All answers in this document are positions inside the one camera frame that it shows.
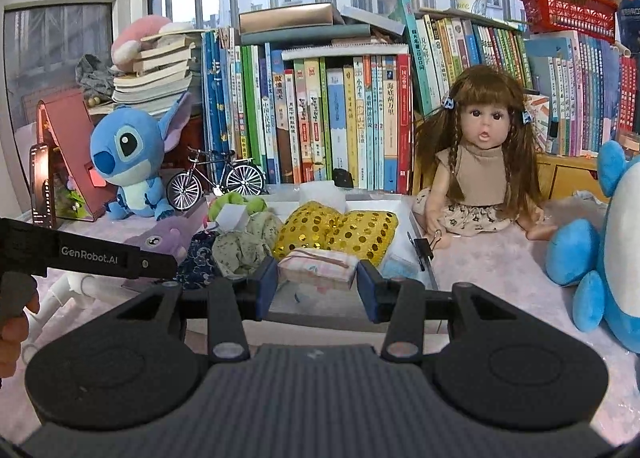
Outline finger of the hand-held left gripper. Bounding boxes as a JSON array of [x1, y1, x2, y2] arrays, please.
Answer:
[[137, 249, 179, 281]]

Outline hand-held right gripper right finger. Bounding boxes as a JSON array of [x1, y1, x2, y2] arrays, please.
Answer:
[[356, 259, 526, 364]]

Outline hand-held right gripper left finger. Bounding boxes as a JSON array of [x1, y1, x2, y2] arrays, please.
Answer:
[[117, 255, 278, 364]]

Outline purple cloth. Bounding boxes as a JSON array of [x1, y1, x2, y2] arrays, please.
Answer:
[[122, 213, 211, 261]]

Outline navy floral drawstring pouch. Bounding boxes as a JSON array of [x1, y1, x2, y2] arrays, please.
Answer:
[[175, 230, 221, 289]]

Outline white shallow tray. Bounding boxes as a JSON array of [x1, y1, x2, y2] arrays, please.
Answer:
[[205, 190, 441, 334]]

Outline light blue tissue packet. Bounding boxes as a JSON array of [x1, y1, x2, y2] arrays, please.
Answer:
[[382, 252, 426, 284]]

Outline green floral cloth pouch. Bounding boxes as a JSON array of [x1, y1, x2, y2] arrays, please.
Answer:
[[211, 212, 283, 279]]

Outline pink tissue pack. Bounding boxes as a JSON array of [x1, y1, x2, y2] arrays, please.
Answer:
[[277, 248, 360, 291]]

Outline gold sequin pillow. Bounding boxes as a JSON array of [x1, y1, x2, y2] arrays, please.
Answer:
[[272, 200, 346, 261], [340, 210, 400, 264]]

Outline white pipe frame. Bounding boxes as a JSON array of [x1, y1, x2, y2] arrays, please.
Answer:
[[22, 273, 146, 364]]

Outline green cloth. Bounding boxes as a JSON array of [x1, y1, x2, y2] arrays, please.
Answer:
[[207, 193, 268, 226]]

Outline person's left hand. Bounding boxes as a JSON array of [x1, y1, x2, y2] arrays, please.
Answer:
[[0, 295, 41, 379]]

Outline dark book cover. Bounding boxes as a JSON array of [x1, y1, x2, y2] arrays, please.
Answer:
[[29, 143, 57, 229]]

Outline black binder clip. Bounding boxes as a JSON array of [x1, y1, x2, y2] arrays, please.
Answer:
[[407, 228, 447, 273]]

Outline white paper sheet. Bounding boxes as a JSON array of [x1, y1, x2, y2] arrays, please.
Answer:
[[215, 203, 251, 234]]

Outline miniature black bicycle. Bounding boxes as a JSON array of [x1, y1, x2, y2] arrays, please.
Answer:
[[166, 148, 267, 212]]

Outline pink toy house model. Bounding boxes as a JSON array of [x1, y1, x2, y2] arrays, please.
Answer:
[[35, 90, 121, 223]]

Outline blue alien plush toy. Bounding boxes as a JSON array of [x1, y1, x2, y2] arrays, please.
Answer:
[[90, 90, 193, 221]]

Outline pink snowflake tablecloth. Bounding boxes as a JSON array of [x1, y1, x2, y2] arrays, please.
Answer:
[[0, 198, 640, 444]]

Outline long-haired baby doll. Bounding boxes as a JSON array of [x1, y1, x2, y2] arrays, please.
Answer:
[[412, 64, 558, 241]]

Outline row of upright books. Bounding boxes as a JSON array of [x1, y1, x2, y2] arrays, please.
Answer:
[[202, 0, 640, 194]]

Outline grey crumpled cloth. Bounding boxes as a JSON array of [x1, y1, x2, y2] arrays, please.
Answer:
[[75, 54, 118, 104]]

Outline stack of worn books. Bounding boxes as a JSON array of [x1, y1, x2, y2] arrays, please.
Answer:
[[110, 30, 203, 114]]

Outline round blue plush toy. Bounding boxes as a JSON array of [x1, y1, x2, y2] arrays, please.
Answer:
[[545, 140, 640, 354]]

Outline pink plush toy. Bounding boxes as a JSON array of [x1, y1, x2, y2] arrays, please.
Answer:
[[111, 15, 173, 74]]

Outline flat books atop row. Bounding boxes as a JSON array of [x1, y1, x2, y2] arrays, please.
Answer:
[[239, 3, 406, 61]]

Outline red plastic basket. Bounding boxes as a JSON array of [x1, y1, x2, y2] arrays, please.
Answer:
[[517, 0, 619, 44]]

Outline blue carton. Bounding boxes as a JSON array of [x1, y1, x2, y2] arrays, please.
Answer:
[[612, 0, 640, 46]]

